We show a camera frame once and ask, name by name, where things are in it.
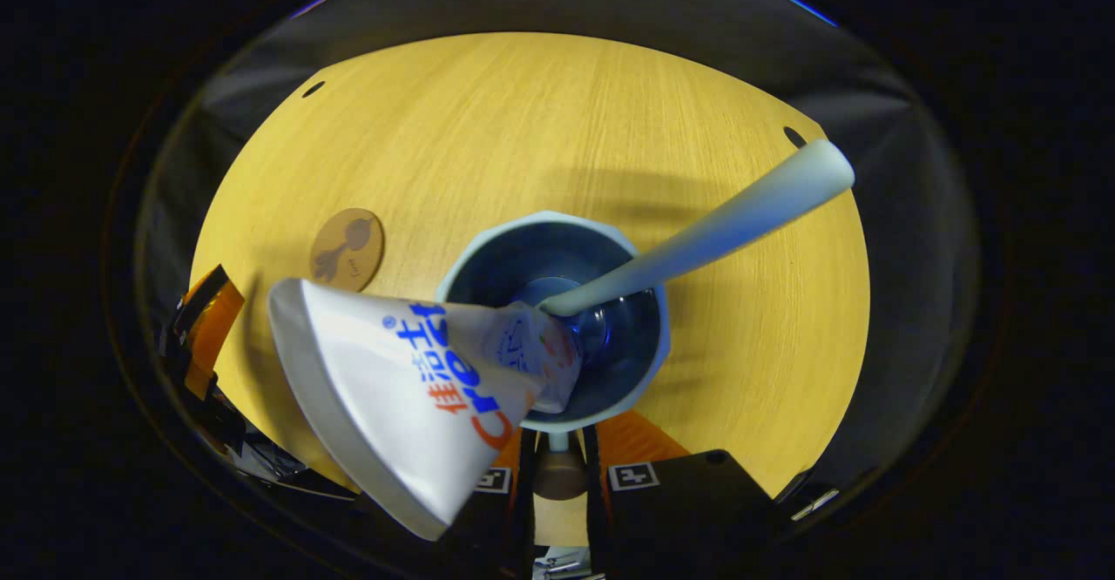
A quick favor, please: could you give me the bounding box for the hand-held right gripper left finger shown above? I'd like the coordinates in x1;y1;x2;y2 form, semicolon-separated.
449;428;537;577

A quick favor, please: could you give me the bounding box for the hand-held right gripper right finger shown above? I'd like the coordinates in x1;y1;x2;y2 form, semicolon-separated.
582;410;776;577

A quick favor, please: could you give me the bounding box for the round wooden coaster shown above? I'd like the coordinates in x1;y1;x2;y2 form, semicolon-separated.
310;207;385;293

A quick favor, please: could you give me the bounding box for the pale blue cup wooden handle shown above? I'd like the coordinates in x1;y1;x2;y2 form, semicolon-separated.
436;211;672;501

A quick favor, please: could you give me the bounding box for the white toothpaste tube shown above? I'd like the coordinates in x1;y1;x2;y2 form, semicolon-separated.
267;278;583;542

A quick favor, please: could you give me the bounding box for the pale toothbrush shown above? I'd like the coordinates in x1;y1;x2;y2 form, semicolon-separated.
537;138;856;318

